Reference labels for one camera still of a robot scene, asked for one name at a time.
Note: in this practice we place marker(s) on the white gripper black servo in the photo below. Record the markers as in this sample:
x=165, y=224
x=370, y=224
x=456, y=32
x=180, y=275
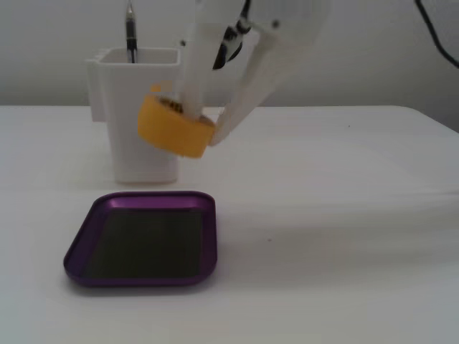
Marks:
x=259, y=77

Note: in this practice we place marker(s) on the yellow masking tape roll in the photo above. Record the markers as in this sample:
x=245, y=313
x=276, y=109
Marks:
x=168, y=132

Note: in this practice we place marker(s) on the black ballpoint pen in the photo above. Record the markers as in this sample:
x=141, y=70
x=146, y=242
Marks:
x=131, y=32

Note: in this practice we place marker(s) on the white plastic pen holder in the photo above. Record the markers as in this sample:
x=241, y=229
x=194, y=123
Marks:
x=118, y=107

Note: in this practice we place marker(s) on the purple metal tray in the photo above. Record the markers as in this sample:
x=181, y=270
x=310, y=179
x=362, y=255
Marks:
x=143, y=247

